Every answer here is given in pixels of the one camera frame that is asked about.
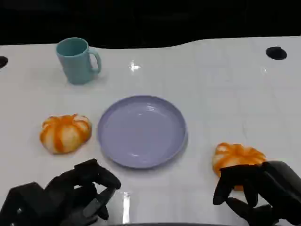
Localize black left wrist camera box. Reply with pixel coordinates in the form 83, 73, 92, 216
0, 182, 46, 226

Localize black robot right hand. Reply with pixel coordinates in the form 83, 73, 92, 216
213, 161, 301, 226

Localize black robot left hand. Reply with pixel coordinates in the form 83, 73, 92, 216
43, 158, 122, 226

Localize orange white toy bread roll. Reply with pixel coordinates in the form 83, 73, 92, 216
39, 113, 92, 155
212, 142, 268, 191

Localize pale green mug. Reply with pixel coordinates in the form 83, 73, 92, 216
55, 37, 102, 85

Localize lilac plate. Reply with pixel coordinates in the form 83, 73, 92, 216
97, 95, 189, 170

